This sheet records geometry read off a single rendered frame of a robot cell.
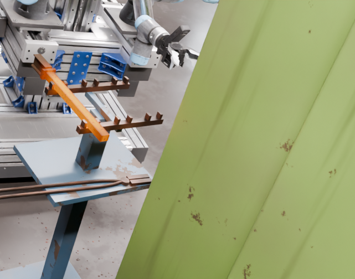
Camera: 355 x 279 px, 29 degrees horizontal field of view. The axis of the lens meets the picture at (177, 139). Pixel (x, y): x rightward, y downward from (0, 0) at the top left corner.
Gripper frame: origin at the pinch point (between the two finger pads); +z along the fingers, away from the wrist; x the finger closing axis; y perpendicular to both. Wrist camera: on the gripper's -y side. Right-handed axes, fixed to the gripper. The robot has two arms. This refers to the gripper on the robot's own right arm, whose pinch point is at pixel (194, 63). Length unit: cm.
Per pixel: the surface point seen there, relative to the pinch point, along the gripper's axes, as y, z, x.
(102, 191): 29, 27, 49
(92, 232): 100, -17, 6
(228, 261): 8, 81, 48
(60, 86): 2, 4, 59
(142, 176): 28.0, 24.8, 31.6
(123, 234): 100, -12, -8
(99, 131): 2, 29, 59
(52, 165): 29, 11, 59
